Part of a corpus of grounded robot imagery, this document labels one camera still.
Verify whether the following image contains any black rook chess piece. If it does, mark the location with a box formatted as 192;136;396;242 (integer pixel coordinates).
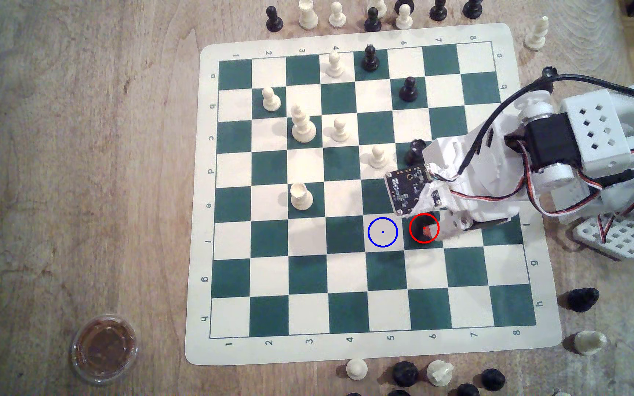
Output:
404;139;428;168

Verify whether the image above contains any white knight chess piece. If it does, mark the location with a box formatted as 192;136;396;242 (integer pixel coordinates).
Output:
426;360;454;387

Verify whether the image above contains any black bishop chess piece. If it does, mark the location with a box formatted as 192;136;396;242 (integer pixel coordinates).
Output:
411;213;432;244

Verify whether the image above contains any black camera circuit board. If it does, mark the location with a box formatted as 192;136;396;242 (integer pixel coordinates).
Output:
385;164;439;217

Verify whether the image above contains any clear cup with brown liquid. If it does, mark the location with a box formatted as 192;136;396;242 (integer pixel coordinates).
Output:
70;313;139;385

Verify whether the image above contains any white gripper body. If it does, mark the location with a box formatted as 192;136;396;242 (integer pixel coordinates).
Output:
423;128;533;230

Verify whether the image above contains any black knight chess piece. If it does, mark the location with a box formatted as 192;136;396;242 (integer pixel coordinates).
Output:
567;287;601;313

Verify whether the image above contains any white rook chess piece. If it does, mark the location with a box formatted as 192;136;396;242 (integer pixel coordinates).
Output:
298;0;319;30
289;183;314;211

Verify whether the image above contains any white queen chess piece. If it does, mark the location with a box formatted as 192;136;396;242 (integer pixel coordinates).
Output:
290;105;317;144

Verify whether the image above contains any white bishop chess piece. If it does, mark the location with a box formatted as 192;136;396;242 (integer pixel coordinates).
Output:
523;15;550;52

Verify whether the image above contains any green and white chess mat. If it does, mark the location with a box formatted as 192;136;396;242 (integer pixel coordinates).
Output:
184;22;564;366

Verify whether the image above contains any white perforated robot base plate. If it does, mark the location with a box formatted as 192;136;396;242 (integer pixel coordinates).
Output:
572;214;634;261

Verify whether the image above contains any black cable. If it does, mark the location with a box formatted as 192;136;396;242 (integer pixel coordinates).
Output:
456;66;634;178

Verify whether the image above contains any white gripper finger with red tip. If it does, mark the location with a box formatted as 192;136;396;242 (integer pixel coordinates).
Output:
413;186;445;216
420;211;475;244

